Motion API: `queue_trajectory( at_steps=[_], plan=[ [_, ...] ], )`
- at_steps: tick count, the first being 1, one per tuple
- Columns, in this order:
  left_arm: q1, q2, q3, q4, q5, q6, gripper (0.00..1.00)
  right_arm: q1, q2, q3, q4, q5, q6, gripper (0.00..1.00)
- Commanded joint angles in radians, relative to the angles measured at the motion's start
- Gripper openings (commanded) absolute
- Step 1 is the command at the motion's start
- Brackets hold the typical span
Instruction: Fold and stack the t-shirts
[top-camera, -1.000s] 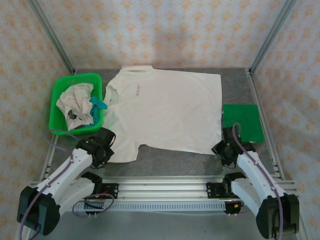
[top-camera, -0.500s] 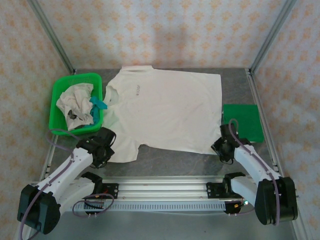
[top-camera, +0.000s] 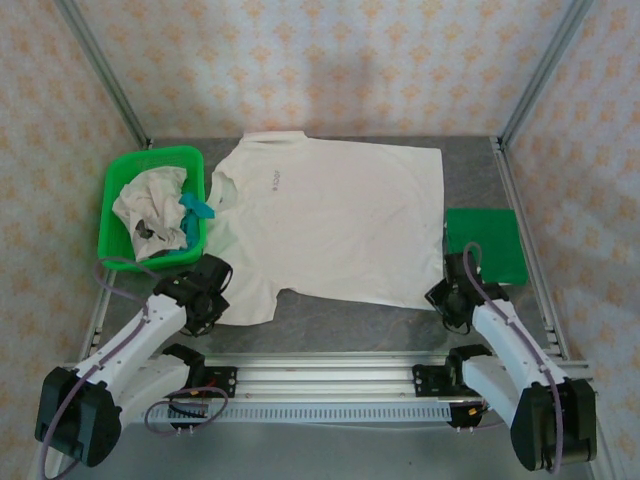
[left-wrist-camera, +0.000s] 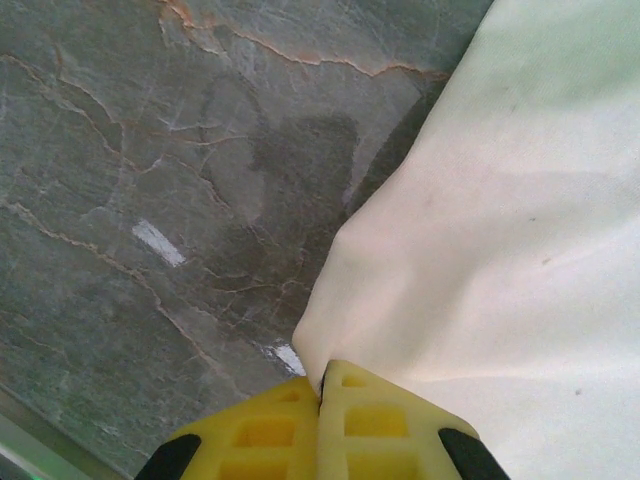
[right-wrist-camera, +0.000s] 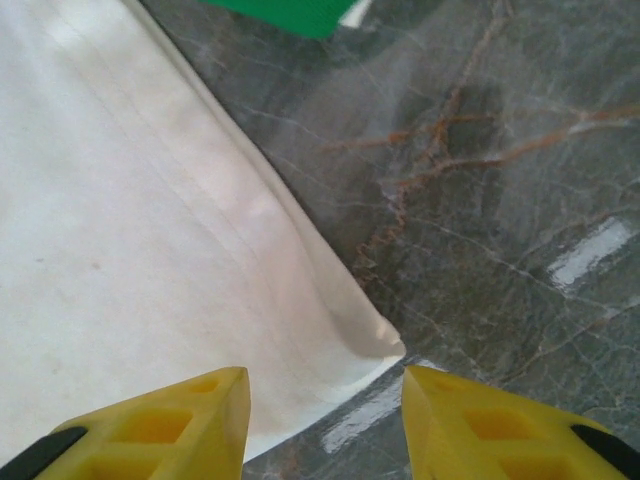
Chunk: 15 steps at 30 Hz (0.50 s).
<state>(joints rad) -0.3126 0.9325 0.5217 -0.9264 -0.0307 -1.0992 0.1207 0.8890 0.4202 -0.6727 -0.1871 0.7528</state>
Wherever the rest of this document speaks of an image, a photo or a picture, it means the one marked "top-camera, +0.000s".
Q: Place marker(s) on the white t-shirt with small print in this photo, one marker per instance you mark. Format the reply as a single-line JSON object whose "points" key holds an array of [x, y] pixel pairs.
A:
{"points": [[325, 225]]}

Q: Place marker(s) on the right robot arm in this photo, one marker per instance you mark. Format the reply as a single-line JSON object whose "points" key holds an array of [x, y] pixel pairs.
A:
{"points": [[505, 335]]}

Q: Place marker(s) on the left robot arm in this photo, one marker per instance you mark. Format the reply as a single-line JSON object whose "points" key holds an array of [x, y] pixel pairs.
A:
{"points": [[145, 330]]}

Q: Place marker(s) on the folded green t-shirt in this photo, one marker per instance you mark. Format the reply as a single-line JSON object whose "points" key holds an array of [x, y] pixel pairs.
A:
{"points": [[490, 240]]}

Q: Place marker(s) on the teal t-shirt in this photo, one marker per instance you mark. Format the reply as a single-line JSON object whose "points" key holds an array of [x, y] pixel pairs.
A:
{"points": [[194, 205]]}

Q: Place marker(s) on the crumpled white t-shirt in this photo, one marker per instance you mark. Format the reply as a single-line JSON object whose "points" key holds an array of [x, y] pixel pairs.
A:
{"points": [[150, 200]]}

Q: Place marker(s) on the green plastic basket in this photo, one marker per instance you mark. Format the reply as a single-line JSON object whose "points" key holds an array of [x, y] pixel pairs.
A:
{"points": [[150, 155]]}

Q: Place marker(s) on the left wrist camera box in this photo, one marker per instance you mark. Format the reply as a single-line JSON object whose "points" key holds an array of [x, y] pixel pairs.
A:
{"points": [[214, 270]]}

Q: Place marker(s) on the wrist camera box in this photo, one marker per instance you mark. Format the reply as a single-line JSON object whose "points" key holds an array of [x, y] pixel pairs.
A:
{"points": [[214, 270], [457, 267]]}

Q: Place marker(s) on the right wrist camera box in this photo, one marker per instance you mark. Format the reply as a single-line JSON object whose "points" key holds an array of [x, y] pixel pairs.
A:
{"points": [[457, 267]]}

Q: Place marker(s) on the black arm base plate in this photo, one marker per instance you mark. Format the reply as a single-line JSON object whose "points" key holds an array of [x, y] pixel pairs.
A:
{"points": [[222, 382], [432, 382]]}

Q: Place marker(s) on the aluminium rail beam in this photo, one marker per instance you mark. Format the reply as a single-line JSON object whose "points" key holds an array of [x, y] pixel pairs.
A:
{"points": [[325, 375]]}

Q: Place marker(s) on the aluminium frame post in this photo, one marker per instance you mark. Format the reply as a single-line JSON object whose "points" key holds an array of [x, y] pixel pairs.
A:
{"points": [[107, 75], [545, 65]]}

